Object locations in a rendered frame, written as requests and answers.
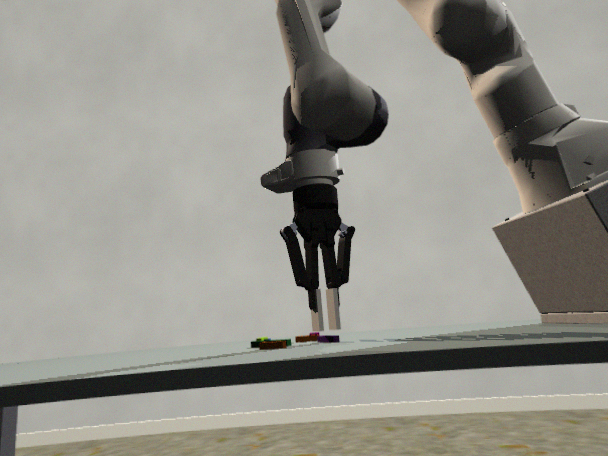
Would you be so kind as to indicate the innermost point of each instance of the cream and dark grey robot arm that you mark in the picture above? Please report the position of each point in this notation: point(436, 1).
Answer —
point(548, 155)

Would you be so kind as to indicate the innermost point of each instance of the orange rod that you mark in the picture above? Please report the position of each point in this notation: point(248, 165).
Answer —
point(306, 338)
point(272, 345)

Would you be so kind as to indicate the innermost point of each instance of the purple rod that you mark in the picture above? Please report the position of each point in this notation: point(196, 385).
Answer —
point(328, 339)

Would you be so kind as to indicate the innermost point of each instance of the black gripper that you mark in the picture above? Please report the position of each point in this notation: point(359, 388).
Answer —
point(317, 221)

